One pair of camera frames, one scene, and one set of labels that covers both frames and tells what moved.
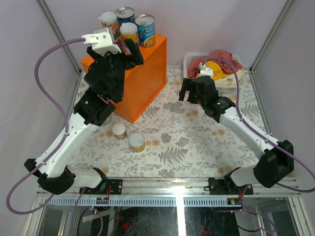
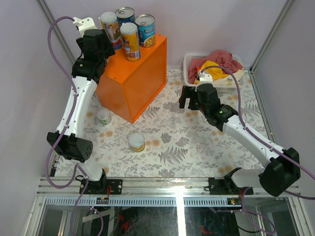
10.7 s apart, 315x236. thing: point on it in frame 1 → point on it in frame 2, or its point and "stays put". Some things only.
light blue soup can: (145, 23) stays put
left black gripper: (135, 59) → (106, 49)
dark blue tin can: (124, 14) stays put
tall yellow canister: (128, 31) stays put
